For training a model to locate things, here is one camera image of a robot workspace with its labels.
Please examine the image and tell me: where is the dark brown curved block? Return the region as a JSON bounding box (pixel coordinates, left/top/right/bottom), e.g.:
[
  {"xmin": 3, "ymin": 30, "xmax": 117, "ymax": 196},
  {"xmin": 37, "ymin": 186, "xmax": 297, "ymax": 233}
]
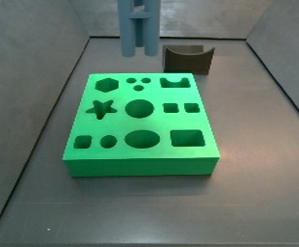
[{"xmin": 163, "ymin": 44, "xmax": 215, "ymax": 75}]

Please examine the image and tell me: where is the blue three prong object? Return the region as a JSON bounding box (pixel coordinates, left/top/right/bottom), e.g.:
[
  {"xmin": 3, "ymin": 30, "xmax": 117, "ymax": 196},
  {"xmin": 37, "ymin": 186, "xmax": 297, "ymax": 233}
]
[{"xmin": 118, "ymin": 0, "xmax": 162, "ymax": 57}]

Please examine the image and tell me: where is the green shape sorter block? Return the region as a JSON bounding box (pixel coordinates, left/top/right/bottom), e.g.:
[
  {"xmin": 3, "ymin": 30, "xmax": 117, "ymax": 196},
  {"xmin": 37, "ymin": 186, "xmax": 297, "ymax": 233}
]
[{"xmin": 63, "ymin": 73, "xmax": 221, "ymax": 177}]

